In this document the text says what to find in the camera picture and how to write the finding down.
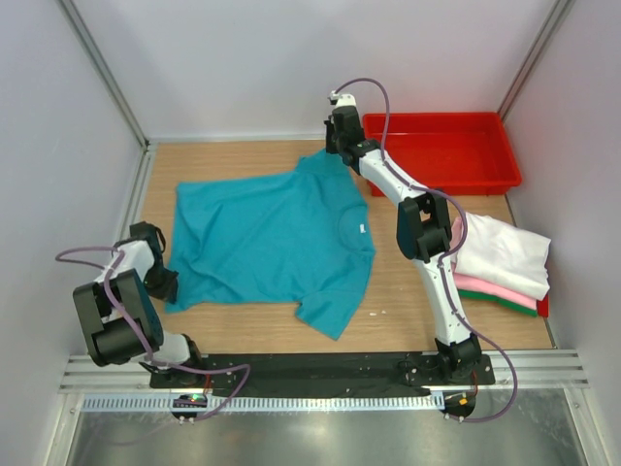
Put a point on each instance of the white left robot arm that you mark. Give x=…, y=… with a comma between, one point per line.
x=118, y=319

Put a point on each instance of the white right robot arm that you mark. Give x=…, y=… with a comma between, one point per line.
x=423, y=233

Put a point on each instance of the green folded t shirt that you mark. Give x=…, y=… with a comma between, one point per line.
x=498, y=300

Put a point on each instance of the aluminium frame rail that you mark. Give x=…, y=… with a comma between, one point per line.
x=539, y=368

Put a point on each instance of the red plastic bin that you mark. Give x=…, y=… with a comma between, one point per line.
x=459, y=153

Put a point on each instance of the white folded t shirt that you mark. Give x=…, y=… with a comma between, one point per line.
x=500, y=253

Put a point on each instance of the pink folded t shirt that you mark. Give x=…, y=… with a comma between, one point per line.
x=473, y=284

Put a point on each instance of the white slotted cable duct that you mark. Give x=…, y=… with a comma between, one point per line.
x=196, y=403

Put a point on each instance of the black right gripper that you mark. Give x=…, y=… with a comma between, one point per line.
x=329, y=128

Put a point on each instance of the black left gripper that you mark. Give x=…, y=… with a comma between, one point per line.
x=169, y=289

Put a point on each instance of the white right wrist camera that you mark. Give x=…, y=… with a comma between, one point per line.
x=339, y=99

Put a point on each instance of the teal t shirt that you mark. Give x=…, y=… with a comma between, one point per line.
x=300, y=236

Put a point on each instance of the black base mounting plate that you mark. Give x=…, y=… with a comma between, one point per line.
x=326, y=375

